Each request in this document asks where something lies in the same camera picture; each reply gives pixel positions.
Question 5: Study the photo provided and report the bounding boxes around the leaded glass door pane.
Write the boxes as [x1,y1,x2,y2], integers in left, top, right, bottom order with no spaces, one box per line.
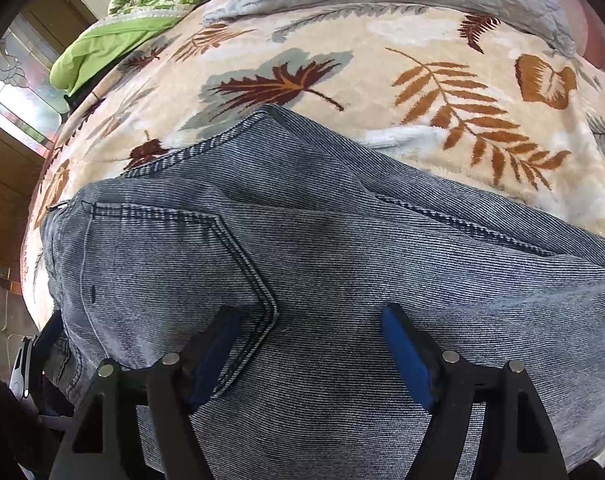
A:
[0,25,70,146]

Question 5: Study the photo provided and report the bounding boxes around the wooden door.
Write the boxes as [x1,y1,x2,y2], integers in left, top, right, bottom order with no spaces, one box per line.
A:
[0,0,103,281]

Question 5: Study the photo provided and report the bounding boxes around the pink bolster cushion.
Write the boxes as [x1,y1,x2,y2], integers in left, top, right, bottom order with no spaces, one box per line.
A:
[557,0,605,76]

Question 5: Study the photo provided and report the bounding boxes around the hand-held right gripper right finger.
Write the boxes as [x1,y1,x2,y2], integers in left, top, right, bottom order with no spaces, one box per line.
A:
[382,304,570,480]

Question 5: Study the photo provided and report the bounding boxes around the person's dark clothing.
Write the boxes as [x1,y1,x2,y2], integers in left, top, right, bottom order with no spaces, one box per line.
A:
[0,350,53,480]

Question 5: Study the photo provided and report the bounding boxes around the green patterned quilt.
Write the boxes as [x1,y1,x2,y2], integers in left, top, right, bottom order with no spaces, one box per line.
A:
[50,0,218,93]

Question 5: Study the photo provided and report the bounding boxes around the beige leaf print blanket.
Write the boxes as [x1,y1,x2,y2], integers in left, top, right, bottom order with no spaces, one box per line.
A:
[20,2,605,281]

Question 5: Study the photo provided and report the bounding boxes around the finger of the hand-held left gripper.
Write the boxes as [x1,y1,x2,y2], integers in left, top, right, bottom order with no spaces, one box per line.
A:
[30,312,66,376]

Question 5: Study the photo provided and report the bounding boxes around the blue denim pants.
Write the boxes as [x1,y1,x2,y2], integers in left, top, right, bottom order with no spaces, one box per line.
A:
[40,105,605,480]

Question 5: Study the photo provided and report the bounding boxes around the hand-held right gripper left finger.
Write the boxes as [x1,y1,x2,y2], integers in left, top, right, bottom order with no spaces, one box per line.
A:
[47,305,243,480]

